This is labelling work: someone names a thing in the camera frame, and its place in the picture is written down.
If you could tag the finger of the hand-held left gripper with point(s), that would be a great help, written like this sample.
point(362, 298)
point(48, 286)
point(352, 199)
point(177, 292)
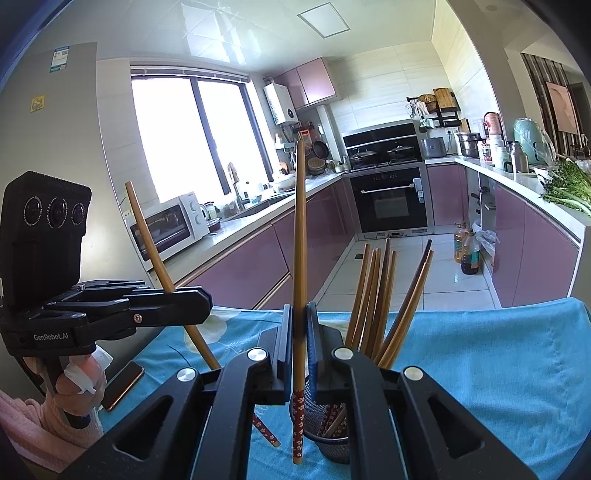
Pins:
point(175, 307)

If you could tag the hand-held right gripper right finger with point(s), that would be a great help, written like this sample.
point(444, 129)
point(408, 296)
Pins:
point(314, 355)

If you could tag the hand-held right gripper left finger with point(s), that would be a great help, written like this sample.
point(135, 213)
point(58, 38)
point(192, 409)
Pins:
point(289, 350)

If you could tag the bunch of wooden chopsticks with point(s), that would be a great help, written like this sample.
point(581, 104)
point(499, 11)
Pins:
point(369, 300)

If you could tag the red-patterned wooden chopstick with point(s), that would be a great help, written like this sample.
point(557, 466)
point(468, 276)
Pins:
point(300, 230)
point(143, 230)

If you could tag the black mesh holder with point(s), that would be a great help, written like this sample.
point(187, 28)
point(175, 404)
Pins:
point(323, 447)

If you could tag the person's left forearm pink sleeve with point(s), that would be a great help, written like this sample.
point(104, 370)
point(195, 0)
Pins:
point(27, 427)

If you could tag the person's left hand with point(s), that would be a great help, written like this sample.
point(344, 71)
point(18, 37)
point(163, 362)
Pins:
point(81, 387)

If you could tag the white microwave oven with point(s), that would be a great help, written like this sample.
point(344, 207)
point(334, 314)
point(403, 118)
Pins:
point(161, 226)

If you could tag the pink base cabinets long run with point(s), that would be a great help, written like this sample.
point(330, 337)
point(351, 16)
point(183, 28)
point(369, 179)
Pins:
point(249, 267)

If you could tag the smartphone with gold edge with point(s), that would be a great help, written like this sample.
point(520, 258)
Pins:
point(122, 386)

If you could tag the glass teapot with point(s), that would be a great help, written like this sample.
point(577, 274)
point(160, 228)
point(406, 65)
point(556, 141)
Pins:
point(212, 212)

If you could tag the grey refrigerator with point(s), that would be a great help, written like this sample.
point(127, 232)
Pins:
point(69, 138)

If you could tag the steel kitchen faucet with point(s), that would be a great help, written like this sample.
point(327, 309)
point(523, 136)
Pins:
point(235, 184)

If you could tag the yellow sticker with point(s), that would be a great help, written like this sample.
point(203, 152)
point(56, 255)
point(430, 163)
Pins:
point(37, 103)

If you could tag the blue floral tablecloth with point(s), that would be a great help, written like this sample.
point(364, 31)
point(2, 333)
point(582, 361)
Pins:
point(485, 369)

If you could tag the kitchen window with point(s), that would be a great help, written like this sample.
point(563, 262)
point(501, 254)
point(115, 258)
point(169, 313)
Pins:
point(184, 134)

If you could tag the built-in black oven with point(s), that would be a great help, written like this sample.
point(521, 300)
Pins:
point(390, 198)

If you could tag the yellow cooking oil bottle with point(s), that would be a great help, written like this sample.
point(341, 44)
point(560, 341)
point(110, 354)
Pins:
point(459, 242)

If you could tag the dark sauce bottle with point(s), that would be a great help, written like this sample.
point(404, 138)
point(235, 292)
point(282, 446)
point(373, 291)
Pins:
point(470, 256)

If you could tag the green label sticker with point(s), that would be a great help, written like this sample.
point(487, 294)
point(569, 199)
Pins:
point(59, 59)

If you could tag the hanging dark wok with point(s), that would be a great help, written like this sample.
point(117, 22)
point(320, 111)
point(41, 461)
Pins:
point(321, 150)

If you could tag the lidded cooking pot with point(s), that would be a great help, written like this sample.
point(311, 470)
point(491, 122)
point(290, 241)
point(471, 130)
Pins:
point(363, 156)
point(400, 152)

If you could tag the clear plastic bag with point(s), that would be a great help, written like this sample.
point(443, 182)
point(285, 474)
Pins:
point(488, 242)

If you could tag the white water heater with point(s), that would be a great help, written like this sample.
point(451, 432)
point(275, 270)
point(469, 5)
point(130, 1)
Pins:
point(280, 104)

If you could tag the black range hood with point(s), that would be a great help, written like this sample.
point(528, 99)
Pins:
point(381, 136)

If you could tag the silver countertop appliance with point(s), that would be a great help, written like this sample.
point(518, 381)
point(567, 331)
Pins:
point(435, 148)

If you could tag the pink base cabinets short run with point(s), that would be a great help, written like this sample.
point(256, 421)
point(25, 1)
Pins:
point(535, 249)

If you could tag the stainless steel stockpot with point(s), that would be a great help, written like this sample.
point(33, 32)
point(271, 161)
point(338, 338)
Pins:
point(468, 144)

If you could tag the stainless steel flask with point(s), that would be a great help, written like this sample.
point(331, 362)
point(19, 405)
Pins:
point(518, 158)

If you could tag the wooden cutting board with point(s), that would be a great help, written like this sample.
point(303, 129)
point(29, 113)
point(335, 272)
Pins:
point(443, 98)

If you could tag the pink thermos jug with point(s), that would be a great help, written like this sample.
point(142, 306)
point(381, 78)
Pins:
point(493, 124)

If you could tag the bunch of leafy greens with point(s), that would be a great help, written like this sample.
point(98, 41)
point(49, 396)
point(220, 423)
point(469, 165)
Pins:
point(568, 187)

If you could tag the mint green appliance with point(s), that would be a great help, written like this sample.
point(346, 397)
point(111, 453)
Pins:
point(528, 138)

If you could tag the ceiling light panel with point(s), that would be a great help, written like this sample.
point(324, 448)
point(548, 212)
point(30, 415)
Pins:
point(324, 19)

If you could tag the pink wall cabinet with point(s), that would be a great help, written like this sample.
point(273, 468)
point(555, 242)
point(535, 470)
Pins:
point(309, 83)

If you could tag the black wall rack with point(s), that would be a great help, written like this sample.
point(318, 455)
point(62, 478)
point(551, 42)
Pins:
point(448, 117)

